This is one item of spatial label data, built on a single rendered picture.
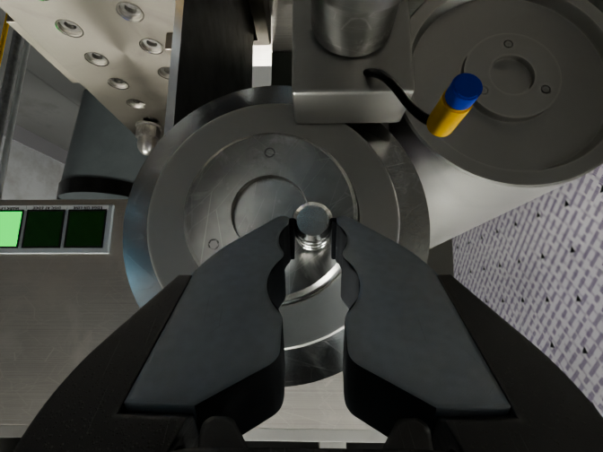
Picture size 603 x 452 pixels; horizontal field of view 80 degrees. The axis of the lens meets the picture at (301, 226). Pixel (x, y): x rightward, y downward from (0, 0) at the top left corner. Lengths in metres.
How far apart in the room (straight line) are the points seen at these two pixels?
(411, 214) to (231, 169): 0.09
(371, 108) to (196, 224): 0.09
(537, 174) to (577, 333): 0.11
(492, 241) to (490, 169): 0.18
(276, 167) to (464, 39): 0.13
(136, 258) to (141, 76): 0.33
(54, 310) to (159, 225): 0.44
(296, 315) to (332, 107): 0.09
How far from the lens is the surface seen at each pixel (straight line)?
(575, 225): 0.28
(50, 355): 0.61
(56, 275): 0.61
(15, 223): 0.65
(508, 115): 0.21
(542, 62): 0.23
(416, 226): 0.18
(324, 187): 0.16
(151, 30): 0.42
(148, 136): 0.58
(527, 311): 0.32
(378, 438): 0.53
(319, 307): 0.16
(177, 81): 0.23
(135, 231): 0.19
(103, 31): 0.44
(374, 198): 0.17
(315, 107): 0.16
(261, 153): 0.16
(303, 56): 0.17
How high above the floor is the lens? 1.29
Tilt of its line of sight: 12 degrees down
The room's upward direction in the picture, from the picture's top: 180 degrees counter-clockwise
